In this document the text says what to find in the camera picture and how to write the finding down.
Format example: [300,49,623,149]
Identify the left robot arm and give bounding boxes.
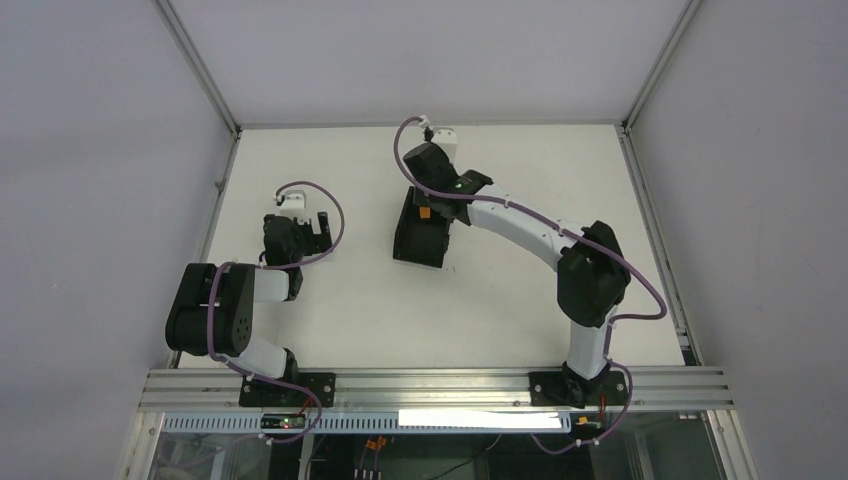
[165,212,332,384]

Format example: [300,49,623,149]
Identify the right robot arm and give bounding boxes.
[393,141,631,407]

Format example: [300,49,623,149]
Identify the black plastic bin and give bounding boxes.
[392,186,451,268]

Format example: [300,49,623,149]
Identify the small electronics board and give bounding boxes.
[260,414,308,430]

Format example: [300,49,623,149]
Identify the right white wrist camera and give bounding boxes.
[418,115,458,162]

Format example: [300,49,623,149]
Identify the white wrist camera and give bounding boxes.
[418,115,458,162]
[276,190,311,225]

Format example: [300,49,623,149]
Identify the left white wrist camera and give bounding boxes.
[276,190,311,225]

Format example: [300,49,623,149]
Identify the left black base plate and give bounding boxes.
[238,371,337,408]

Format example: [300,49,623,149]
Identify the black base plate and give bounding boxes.
[528,370,630,408]
[238,371,337,408]

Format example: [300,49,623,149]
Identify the white slotted cable duct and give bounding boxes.
[162,409,572,434]

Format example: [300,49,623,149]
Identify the left aluminium frame post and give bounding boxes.
[152,0,242,261]

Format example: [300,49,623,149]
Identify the aluminium frame post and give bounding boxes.
[616,0,703,367]
[152,0,242,261]

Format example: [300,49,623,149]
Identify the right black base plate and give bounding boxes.
[528,370,630,408]

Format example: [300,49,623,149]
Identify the right aluminium frame post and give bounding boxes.
[616,0,703,367]

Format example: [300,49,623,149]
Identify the aluminium front rail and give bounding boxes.
[138,366,734,413]

